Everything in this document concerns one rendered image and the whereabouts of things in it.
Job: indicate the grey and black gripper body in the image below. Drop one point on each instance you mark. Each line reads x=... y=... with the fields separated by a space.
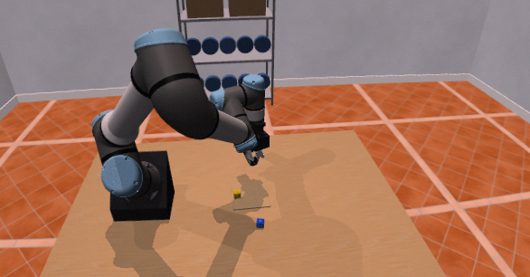
x=262 y=136

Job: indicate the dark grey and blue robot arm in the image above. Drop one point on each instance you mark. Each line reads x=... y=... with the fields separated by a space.
x=166 y=68

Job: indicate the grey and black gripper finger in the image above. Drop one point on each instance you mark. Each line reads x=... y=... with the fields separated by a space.
x=248 y=155
x=258 y=155

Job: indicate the yellow die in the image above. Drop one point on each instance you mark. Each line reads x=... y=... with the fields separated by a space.
x=237 y=194

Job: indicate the blue die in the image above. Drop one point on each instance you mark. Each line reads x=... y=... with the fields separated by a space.
x=260 y=223

